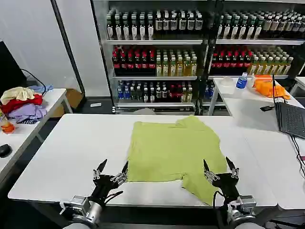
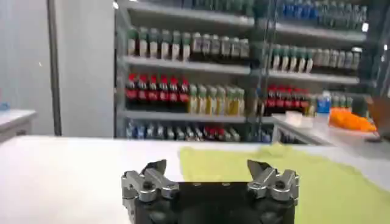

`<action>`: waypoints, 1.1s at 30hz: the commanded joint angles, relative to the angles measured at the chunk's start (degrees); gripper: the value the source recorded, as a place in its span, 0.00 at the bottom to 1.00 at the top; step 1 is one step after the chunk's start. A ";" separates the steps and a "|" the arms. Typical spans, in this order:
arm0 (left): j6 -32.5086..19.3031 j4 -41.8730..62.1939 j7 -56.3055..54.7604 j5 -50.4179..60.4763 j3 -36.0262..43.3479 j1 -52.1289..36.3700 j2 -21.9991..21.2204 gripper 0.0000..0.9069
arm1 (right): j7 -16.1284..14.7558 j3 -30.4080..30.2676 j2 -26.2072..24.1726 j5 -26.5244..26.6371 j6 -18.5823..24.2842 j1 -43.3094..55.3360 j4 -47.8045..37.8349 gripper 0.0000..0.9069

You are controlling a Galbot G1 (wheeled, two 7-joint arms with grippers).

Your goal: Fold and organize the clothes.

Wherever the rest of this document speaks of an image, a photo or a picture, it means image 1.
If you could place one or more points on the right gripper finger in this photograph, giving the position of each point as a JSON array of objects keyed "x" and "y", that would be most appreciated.
[
  {"x": 234, "y": 172},
  {"x": 209, "y": 175}
]

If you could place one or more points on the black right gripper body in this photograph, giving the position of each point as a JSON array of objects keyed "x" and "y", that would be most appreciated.
[{"x": 227, "y": 187}]

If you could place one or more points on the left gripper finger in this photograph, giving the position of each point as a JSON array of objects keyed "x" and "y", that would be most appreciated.
[
  {"x": 121, "y": 176},
  {"x": 99, "y": 170}
]

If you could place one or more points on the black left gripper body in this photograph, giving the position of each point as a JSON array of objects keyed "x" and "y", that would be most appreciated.
[{"x": 103, "y": 186}]

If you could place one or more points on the light green shirt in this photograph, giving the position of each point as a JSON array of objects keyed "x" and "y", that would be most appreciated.
[{"x": 174, "y": 152}]

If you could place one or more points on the white table with laptop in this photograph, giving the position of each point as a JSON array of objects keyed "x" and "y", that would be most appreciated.
[{"x": 262, "y": 148}]

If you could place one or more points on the small white floor object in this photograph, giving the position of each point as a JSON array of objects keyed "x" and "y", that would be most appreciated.
[{"x": 96, "y": 104}]

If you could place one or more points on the grey chair back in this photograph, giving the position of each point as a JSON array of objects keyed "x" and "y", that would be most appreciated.
[{"x": 144, "y": 111}]

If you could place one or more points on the black phone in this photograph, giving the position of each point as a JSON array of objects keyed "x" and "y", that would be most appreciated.
[{"x": 267, "y": 108}]

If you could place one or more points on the brown cardboard box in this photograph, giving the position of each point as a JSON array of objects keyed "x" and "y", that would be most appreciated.
[{"x": 72, "y": 99}]

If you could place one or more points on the white table with bottle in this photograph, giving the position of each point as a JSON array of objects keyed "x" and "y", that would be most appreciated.
[{"x": 238, "y": 94}]

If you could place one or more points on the black laptop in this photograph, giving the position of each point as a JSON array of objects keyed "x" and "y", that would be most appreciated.
[{"x": 291, "y": 119}]

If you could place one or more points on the white side table with clothes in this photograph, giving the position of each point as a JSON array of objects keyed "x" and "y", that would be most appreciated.
[{"x": 28, "y": 133}]

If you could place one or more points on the striped cloth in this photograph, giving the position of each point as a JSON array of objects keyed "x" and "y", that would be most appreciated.
[{"x": 28, "y": 121}]

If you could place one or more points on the blue labelled bottle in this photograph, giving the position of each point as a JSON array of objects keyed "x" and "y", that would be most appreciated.
[{"x": 241, "y": 82}]

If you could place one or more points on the clear plastic container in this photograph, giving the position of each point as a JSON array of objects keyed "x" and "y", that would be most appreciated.
[{"x": 225, "y": 82}]

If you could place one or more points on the purple cloth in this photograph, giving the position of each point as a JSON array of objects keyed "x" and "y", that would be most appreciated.
[{"x": 28, "y": 112}]

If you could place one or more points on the orange cloth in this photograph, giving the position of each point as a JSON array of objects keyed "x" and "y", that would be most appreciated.
[{"x": 269, "y": 87}]

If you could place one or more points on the black computer mouse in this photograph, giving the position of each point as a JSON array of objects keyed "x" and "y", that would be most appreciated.
[{"x": 4, "y": 150}]

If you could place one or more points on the light blue cloth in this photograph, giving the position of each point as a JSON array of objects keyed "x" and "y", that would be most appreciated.
[{"x": 44, "y": 88}]

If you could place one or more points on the orange small object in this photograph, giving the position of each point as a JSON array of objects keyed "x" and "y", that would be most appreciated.
[{"x": 7, "y": 127}]

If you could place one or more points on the red cloth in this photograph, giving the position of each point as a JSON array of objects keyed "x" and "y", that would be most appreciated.
[{"x": 16, "y": 105}]

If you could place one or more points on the cream cloth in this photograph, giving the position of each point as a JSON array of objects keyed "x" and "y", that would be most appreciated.
[{"x": 17, "y": 94}]

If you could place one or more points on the shelf rack with bottles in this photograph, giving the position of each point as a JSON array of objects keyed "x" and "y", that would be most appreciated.
[
  {"x": 252, "y": 55},
  {"x": 157, "y": 59}
]

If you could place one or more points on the black monitor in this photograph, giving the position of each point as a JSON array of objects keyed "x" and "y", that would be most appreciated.
[{"x": 10, "y": 69}]

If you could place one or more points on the black metal frame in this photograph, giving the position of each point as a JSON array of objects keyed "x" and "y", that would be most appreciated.
[{"x": 69, "y": 52}]

